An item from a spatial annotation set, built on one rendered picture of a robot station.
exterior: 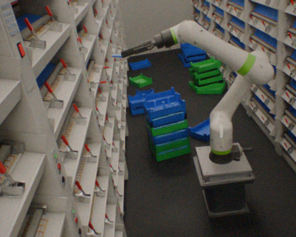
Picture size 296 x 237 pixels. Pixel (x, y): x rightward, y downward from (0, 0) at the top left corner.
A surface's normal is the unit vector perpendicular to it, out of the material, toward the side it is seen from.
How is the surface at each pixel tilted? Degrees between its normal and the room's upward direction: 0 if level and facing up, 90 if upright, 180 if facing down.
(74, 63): 90
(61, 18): 90
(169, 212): 0
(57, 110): 19
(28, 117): 90
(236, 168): 5
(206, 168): 5
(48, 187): 90
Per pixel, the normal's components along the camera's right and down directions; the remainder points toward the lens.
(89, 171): 0.18, -0.89
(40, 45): 0.05, 0.44
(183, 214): -0.15, -0.89
